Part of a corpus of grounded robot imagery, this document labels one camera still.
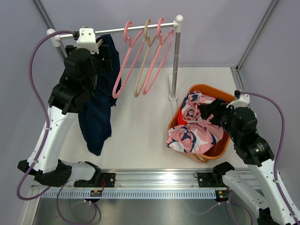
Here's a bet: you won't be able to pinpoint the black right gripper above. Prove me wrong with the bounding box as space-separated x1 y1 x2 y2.
198 97 240 142

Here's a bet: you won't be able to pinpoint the beige plastic hanger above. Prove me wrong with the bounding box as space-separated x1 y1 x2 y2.
82 26 104 47
134 19 157 98

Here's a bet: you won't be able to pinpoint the pink patterned shorts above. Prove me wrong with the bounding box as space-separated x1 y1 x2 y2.
166 91 224 154

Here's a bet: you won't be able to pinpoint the orange shorts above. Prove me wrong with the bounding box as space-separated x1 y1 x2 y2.
177 110 187 125

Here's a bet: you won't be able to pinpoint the pink plastic hanger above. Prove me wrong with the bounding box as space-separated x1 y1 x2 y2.
112 21 145 99
142 17 175 96

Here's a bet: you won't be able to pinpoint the navy blue shorts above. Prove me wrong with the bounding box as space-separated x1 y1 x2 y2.
78 34 120 156

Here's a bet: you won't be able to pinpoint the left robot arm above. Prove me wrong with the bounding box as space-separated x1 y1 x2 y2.
17 44 112 187

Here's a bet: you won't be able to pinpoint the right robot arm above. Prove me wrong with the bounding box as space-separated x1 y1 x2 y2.
198 93 300 225

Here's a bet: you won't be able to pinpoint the orange plastic basket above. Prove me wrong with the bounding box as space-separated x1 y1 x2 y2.
167 84 234 163

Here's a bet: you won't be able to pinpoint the silver clothes rack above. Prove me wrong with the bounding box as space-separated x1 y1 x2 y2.
47 15 183 115

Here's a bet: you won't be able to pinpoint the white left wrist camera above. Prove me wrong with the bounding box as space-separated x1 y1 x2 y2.
76 28 98 54

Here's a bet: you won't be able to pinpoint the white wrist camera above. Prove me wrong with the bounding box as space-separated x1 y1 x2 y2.
226 90 250 109
76 28 98 54

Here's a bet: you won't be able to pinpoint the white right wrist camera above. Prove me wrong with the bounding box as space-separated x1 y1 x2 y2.
226 90 250 109

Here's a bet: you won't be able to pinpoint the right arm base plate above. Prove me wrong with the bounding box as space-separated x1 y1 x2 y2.
194 172 226 188

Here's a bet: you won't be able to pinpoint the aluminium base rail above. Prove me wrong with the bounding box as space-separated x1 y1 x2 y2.
30 168 260 201

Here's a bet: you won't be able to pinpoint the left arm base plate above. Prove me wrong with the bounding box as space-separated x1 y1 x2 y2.
74 172 116 188

